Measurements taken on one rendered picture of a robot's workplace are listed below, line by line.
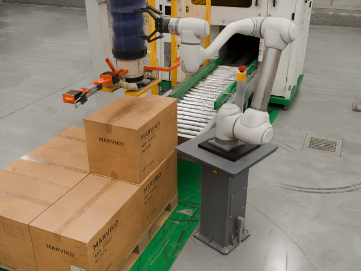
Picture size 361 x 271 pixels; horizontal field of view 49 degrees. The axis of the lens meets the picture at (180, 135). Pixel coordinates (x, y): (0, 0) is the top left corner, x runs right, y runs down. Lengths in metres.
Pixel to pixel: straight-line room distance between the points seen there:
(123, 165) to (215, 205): 0.70
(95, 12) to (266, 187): 2.28
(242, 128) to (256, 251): 0.98
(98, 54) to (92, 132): 1.60
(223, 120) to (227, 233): 0.83
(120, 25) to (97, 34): 1.56
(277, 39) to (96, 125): 1.23
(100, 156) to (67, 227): 0.58
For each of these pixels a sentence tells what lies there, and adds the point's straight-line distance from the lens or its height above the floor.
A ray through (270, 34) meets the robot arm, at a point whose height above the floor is 1.50.
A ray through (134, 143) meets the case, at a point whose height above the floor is 0.84.
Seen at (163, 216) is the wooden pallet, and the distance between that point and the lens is 3.23.
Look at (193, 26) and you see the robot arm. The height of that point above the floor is 1.59.
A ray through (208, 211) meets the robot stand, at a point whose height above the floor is 0.26.
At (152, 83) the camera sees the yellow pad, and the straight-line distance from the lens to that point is 2.72.
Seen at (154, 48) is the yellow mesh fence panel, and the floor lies 1.07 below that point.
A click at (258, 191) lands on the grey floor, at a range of 3.62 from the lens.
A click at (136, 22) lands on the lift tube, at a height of 1.54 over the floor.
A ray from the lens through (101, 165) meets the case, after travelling 2.75.
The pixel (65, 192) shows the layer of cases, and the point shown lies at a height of 0.54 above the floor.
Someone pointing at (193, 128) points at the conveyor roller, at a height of 0.54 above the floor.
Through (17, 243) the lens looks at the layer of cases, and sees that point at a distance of 2.64.
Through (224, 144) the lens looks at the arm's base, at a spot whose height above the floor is 0.81.
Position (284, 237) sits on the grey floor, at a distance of 3.16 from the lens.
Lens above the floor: 1.98
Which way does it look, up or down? 26 degrees down
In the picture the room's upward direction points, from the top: straight up
